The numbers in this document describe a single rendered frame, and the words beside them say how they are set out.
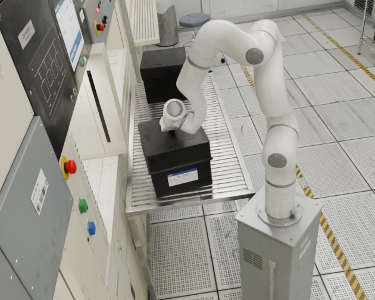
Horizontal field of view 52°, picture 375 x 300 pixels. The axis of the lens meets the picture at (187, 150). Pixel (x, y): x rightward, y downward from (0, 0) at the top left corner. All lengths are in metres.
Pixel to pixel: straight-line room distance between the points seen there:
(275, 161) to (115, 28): 2.11
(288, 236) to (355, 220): 1.21
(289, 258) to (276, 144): 0.52
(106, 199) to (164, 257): 0.94
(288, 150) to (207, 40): 0.46
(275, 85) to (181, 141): 0.57
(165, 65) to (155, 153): 0.91
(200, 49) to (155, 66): 1.16
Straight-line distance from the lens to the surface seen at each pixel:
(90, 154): 1.97
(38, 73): 1.05
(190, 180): 1.79
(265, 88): 1.31
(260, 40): 1.19
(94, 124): 1.87
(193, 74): 1.35
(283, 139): 1.38
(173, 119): 1.44
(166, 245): 2.62
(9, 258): 0.75
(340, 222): 2.75
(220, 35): 1.27
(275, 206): 1.61
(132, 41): 3.37
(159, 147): 1.69
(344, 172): 3.13
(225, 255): 2.52
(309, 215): 1.70
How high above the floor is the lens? 1.99
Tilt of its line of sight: 36 degrees down
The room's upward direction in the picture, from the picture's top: 8 degrees counter-clockwise
